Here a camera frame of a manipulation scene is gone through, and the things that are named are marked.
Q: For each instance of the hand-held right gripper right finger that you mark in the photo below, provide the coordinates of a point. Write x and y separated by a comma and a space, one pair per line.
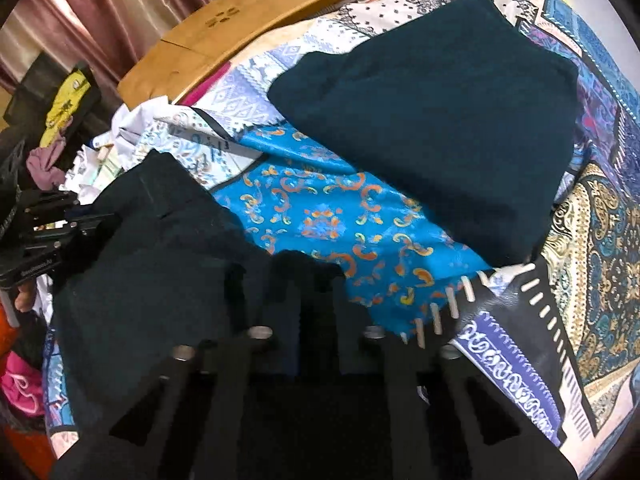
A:
325, 305

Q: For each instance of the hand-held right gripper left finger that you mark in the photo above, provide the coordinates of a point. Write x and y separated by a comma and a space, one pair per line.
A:
281, 302

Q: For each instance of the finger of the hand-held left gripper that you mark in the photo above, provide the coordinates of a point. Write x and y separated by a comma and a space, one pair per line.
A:
50, 199
92, 225

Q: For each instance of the dark pants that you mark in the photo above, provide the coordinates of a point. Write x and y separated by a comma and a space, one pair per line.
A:
150, 270

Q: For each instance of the person's left hand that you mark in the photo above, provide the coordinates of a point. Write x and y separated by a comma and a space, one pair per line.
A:
24, 297

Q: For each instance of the mauve cloth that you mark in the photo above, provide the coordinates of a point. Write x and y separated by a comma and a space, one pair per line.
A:
45, 165

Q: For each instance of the patchwork printed bedsheet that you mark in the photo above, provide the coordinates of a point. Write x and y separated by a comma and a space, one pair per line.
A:
350, 220

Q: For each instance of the yellow printed cloth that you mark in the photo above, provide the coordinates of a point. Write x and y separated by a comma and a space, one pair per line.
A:
62, 110

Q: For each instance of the white crumpled cloth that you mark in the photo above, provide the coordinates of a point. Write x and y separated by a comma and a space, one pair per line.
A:
125, 127

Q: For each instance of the black crate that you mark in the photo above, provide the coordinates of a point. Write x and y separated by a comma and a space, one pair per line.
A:
40, 85

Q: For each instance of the pink cloth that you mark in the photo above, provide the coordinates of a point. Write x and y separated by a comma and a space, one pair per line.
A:
20, 385

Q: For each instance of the pink curtain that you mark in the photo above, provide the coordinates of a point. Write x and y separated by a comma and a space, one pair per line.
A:
115, 5

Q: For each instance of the folded dark teal garment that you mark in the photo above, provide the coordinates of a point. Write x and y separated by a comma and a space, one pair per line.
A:
430, 125

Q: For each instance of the wooden headboard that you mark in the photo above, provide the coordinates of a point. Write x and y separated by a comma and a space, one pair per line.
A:
210, 40

